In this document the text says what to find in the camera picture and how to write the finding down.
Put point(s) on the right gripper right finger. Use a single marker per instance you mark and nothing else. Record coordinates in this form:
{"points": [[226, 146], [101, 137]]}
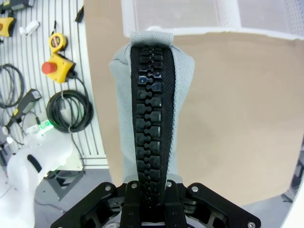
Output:
{"points": [[174, 209]]}

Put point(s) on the grey pouch with black zipper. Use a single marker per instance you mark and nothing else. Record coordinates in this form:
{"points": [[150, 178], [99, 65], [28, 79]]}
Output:
{"points": [[183, 95]]}

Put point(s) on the yellow emergency stop box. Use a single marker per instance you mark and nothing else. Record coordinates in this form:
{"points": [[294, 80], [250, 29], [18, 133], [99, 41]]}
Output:
{"points": [[8, 27], [61, 69]]}

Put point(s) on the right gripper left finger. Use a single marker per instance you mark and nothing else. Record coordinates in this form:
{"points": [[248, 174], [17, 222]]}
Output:
{"points": [[133, 209]]}

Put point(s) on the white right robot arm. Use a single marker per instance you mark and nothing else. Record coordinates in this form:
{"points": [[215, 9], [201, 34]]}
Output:
{"points": [[23, 178]]}

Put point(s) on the small white cylinder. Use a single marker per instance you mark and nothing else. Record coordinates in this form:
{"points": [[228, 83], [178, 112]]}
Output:
{"points": [[31, 26]]}

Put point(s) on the white perforated basket with sticker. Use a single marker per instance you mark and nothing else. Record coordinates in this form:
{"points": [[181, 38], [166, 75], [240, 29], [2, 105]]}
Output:
{"points": [[175, 14]]}

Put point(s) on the white perforated plastic basket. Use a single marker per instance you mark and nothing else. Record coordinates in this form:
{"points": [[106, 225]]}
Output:
{"points": [[295, 16]]}

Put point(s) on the grey black handheld switch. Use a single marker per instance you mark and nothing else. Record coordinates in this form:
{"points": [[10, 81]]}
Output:
{"points": [[23, 107], [21, 6]]}

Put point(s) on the yellow tape measure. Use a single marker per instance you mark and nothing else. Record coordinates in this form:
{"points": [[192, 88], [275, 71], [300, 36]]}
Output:
{"points": [[57, 41]]}

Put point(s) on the small black clip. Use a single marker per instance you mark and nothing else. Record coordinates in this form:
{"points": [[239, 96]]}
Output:
{"points": [[79, 15]]}

